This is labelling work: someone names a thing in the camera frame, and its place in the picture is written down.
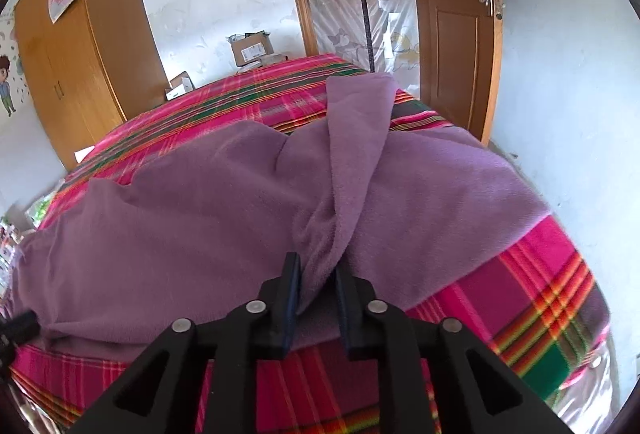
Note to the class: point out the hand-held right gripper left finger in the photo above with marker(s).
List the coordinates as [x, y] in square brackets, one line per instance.
[292, 309]

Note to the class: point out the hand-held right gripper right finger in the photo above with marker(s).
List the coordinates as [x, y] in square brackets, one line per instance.
[342, 309]

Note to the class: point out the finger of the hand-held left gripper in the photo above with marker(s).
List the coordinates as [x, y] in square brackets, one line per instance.
[20, 326]

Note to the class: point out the purple fleece garment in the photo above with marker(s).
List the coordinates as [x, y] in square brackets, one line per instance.
[200, 214]

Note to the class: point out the white green plastic bag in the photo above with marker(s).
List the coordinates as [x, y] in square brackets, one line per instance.
[37, 211]

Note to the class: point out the plaid bed sheet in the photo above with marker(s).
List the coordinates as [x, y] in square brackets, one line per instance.
[525, 294]

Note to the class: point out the small white box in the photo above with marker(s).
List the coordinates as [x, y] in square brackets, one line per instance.
[179, 88]

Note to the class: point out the pink satin bed cover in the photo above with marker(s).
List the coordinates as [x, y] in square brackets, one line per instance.
[595, 374]

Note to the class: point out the brown cardboard box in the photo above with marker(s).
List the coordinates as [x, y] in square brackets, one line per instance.
[252, 49]

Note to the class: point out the wooden wardrobe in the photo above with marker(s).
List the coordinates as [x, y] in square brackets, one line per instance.
[85, 54]

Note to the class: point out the wooden door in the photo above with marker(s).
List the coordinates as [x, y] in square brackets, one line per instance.
[455, 44]

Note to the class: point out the clear printed door curtain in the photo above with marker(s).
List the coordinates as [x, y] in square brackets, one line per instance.
[390, 4]

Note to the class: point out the cartoon couple wall sticker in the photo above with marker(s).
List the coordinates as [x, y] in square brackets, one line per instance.
[6, 84]

